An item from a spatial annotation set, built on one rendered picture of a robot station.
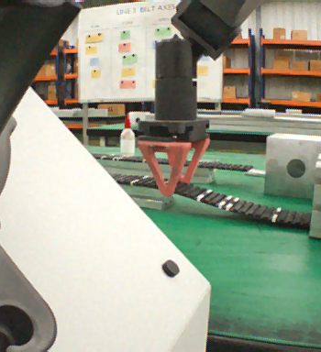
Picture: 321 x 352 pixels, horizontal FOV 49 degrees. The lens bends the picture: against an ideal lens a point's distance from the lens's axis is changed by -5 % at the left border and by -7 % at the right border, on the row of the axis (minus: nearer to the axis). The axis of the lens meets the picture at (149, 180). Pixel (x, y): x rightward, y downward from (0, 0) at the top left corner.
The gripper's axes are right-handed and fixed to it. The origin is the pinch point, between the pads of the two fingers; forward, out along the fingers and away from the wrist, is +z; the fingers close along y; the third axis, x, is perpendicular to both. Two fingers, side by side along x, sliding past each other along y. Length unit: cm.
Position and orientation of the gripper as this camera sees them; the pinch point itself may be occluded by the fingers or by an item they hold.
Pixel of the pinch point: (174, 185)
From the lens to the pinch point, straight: 51.6
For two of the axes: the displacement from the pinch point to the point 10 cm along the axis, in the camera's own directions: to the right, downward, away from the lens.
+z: 0.0, 9.8, 2.1
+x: -8.8, -1.0, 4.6
